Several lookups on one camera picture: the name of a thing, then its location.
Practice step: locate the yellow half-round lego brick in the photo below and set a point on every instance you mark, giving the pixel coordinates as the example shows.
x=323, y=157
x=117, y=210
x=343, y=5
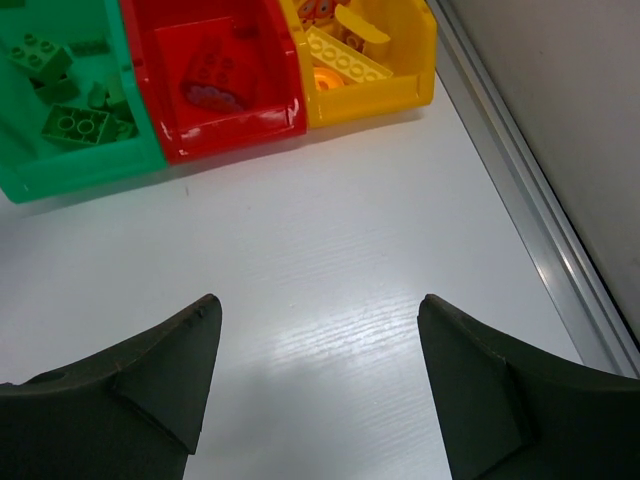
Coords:
x=327, y=79

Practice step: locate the aluminium frame rail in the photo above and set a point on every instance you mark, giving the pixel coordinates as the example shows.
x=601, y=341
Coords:
x=597, y=330

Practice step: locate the yellow storage bin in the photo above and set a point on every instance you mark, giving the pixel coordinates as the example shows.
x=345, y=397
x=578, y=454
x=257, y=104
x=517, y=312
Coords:
x=410, y=55

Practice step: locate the red storage bin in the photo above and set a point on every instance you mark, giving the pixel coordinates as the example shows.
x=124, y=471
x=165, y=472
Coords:
x=163, y=35

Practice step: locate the green storage bin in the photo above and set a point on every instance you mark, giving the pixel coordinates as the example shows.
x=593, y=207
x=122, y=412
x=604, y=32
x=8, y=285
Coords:
x=100, y=78

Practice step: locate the long tan lego plate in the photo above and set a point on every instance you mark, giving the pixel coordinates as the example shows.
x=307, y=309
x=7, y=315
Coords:
x=352, y=66

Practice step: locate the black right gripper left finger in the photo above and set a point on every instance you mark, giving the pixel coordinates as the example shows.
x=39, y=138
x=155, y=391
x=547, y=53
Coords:
x=134, y=410

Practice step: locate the small yellow lego plate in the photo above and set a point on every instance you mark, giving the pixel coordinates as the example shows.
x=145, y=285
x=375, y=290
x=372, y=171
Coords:
x=350, y=21

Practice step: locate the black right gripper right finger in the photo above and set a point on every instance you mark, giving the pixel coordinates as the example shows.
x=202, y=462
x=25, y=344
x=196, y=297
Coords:
x=509, y=410

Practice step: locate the green lego plate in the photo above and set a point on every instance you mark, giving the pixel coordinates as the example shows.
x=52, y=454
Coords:
x=73, y=128

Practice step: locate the red rounded lego brick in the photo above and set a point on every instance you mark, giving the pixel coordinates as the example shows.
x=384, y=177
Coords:
x=217, y=80

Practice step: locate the green square lego brick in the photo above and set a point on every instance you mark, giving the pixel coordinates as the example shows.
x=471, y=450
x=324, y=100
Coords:
x=40, y=59

